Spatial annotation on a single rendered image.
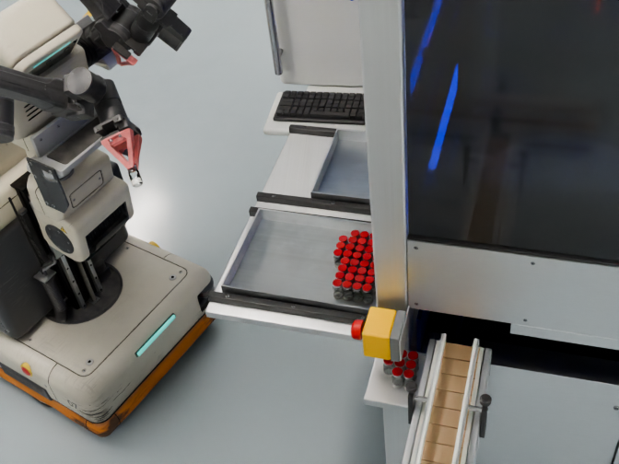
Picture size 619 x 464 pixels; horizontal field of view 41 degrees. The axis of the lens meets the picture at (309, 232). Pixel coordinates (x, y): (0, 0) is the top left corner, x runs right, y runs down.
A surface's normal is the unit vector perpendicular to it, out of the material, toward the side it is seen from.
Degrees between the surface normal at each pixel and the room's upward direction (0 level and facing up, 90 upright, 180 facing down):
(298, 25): 90
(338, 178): 0
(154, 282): 0
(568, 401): 90
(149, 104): 0
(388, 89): 90
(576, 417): 90
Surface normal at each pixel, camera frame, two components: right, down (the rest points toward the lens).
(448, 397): -0.10, -0.71
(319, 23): -0.20, 0.70
